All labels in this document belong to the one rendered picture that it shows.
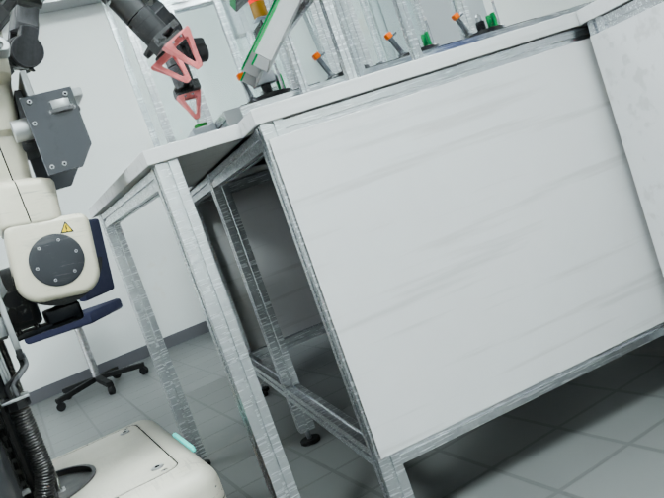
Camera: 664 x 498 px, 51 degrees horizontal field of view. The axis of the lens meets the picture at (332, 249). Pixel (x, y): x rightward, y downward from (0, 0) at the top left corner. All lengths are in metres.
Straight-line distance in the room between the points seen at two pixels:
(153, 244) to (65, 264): 3.54
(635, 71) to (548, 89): 0.17
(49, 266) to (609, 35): 1.20
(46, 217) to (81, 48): 3.77
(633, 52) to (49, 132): 1.15
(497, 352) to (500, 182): 0.34
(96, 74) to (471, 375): 4.14
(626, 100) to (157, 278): 3.92
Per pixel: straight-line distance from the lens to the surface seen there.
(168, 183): 1.36
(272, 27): 1.61
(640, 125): 1.55
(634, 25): 1.51
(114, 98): 5.14
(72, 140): 1.50
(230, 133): 1.39
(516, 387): 1.47
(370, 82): 1.35
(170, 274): 5.02
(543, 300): 1.49
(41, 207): 1.50
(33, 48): 1.87
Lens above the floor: 0.68
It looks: 5 degrees down
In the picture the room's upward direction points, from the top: 19 degrees counter-clockwise
